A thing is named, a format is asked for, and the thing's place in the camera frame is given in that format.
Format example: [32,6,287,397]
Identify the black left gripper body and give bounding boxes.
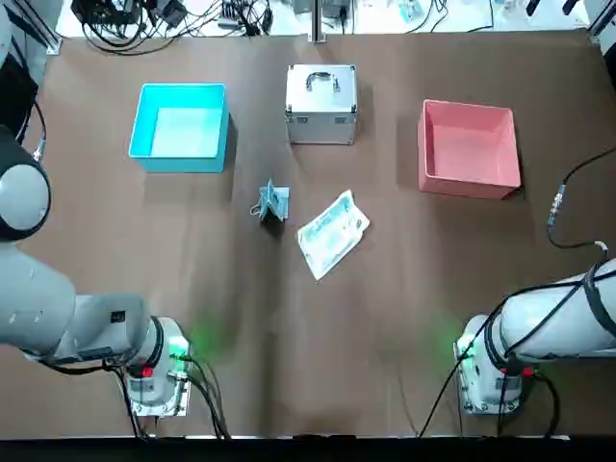
[0,60,39,141]

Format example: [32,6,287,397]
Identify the used light blue face mask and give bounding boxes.
[249,178,292,226]

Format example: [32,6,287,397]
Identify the new face mask packet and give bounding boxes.
[296,190,372,282]

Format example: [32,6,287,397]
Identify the blue plastic box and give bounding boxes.
[128,82,228,174]

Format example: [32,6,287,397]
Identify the pink plastic box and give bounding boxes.
[417,99,523,201]

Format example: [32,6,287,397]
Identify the black power adapter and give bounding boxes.
[161,0,188,26]

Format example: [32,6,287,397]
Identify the grey power strip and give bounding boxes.
[217,0,254,29]

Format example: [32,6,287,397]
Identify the blue and white packet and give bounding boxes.
[398,0,430,23]

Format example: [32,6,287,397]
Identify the left arm cable with connector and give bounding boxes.
[17,99,48,161]

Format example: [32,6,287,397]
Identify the arm cable with connector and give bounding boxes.
[546,146,616,251]
[17,99,48,161]

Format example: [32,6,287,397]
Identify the aluminium rail with bracket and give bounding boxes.
[8,0,64,55]

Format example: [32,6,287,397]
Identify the black cable tangle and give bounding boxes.
[71,0,203,50]

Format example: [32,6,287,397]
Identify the silver aluminium case with handle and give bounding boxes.
[284,64,360,146]

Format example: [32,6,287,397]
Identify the aluminium profile post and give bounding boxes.
[310,0,324,43]

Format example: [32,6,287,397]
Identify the black left arm base cables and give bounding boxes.
[103,350,233,440]

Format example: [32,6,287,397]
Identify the black arm base cables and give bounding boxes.
[417,355,563,440]
[103,350,233,440]

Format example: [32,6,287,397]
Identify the thin black cable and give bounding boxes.
[449,0,496,34]

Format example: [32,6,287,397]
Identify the black right arm base cables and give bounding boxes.
[417,355,563,440]

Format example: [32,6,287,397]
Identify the right arm cable with connector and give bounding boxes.
[546,146,616,251]

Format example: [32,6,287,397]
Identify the black cable wrapped round arm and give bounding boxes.
[455,259,616,368]

